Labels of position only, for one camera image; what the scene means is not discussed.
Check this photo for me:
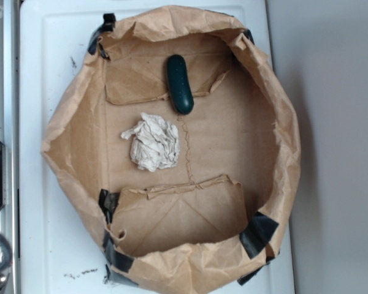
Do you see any white paper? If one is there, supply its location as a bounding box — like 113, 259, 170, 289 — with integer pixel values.
120, 113, 180, 172

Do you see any brown paper bag tray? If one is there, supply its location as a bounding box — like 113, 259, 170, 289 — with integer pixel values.
42, 6, 301, 293

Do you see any dark green toy cucumber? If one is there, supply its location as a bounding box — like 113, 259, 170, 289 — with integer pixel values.
166, 55, 194, 115

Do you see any grey braided cable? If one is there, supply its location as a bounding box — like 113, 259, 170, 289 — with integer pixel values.
0, 228, 13, 274

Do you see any aluminium frame rail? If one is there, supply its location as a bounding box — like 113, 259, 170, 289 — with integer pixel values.
0, 1, 21, 293

